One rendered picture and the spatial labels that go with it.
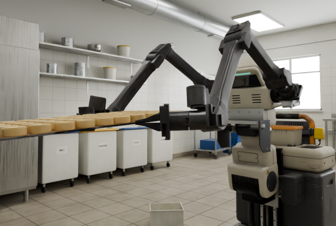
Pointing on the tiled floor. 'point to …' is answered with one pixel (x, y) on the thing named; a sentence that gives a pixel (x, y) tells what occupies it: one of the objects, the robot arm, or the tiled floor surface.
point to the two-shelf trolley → (212, 149)
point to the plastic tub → (166, 214)
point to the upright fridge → (19, 103)
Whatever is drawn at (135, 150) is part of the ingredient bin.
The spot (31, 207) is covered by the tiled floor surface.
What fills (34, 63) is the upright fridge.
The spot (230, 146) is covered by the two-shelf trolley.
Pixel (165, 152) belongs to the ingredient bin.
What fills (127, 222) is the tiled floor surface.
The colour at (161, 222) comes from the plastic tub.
